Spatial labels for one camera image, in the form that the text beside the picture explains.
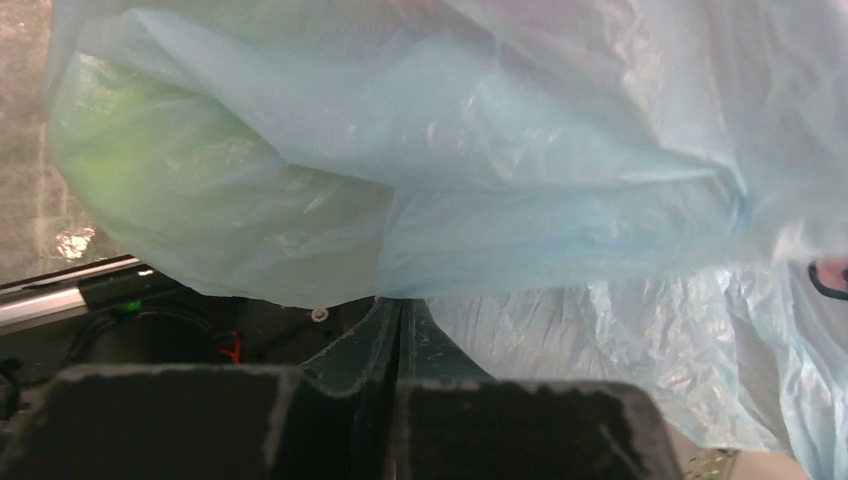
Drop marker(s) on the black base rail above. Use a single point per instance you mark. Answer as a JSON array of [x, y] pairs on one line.
[[122, 311]]

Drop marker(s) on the light blue plastic bag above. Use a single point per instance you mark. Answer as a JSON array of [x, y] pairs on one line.
[[617, 190]]

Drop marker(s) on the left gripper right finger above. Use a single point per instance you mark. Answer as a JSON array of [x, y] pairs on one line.
[[454, 421]]

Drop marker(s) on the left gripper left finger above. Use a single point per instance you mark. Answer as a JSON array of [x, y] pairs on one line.
[[327, 419]]

